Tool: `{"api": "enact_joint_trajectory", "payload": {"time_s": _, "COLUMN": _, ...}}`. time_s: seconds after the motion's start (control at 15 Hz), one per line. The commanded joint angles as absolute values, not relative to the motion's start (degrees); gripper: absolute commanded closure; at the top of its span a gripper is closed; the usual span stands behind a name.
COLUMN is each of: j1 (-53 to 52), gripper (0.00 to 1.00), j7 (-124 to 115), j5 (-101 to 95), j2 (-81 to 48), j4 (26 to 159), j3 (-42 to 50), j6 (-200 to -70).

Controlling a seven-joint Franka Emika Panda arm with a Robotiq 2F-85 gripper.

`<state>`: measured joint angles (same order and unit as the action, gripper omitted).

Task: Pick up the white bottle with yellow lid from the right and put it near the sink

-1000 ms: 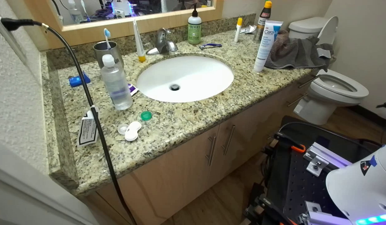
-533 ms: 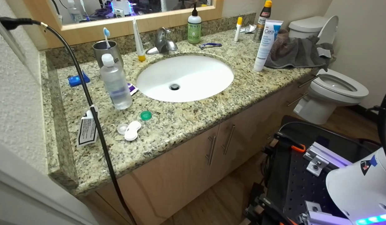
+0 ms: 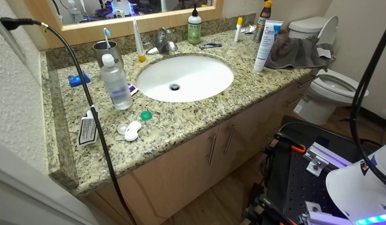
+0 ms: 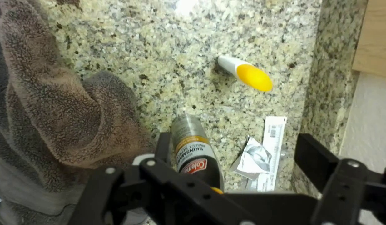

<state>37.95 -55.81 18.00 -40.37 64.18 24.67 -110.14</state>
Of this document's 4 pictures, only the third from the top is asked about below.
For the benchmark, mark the white blue lotion tube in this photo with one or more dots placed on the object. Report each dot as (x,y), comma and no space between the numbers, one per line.
(265,45)

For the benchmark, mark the white electric toothbrush yellow base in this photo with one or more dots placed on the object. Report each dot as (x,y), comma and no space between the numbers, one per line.
(139,44)

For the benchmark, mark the small blue plastic item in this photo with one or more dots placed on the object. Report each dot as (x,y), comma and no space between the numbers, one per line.
(78,80)

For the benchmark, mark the orange black clamp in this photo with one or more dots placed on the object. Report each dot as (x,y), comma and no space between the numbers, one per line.
(294,145)

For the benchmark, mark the small green round cap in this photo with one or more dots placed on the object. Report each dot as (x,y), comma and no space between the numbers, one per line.
(146,115)

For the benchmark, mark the grey brown bath towel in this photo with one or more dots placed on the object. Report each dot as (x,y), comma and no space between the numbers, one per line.
(296,51)

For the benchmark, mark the wood framed wall mirror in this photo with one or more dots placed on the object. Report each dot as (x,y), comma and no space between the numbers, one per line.
(118,10)

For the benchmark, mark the white oval sink basin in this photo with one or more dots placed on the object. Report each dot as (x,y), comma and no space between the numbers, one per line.
(196,72)

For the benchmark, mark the small purple white tube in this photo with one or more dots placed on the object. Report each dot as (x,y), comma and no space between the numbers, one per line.
(133,89)

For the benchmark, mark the black robot table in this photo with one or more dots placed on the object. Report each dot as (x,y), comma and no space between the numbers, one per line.
(290,179)

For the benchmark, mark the clear bottle white cap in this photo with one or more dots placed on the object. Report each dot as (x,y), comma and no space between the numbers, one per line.
(116,85)

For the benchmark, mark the white blue manual toothbrush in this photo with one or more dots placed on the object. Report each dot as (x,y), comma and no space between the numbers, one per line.
(106,35)

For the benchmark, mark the metal sink drain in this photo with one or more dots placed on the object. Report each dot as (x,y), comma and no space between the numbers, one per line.
(174,86)

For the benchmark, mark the light wood vanity cabinet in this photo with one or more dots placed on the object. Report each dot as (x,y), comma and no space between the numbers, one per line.
(171,175)

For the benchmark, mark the chrome sink faucet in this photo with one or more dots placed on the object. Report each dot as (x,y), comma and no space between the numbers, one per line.
(163,41)

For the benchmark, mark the white towel label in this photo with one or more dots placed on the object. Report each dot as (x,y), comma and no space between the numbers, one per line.
(324,52)

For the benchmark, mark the blue razor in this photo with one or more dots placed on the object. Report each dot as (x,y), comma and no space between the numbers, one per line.
(210,45)

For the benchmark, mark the green soap pump bottle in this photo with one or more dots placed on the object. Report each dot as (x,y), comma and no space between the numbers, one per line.
(194,31)

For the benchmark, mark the clear round lens lid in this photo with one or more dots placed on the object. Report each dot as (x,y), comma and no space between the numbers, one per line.
(123,129)

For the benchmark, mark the crumpled white paper wrappers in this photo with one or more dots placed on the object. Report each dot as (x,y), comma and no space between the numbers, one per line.
(249,29)

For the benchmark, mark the metal toothbrush cup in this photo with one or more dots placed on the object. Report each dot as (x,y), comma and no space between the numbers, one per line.
(106,51)

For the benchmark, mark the white toilet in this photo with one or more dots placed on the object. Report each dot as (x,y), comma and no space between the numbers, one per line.
(330,89)

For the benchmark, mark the aluminium mounting rail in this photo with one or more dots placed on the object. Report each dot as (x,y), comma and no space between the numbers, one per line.
(324,216)
(330,157)

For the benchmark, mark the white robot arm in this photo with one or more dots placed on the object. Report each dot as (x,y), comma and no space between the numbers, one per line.
(359,187)

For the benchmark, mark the white contact lens case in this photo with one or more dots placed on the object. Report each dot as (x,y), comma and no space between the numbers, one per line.
(133,131)

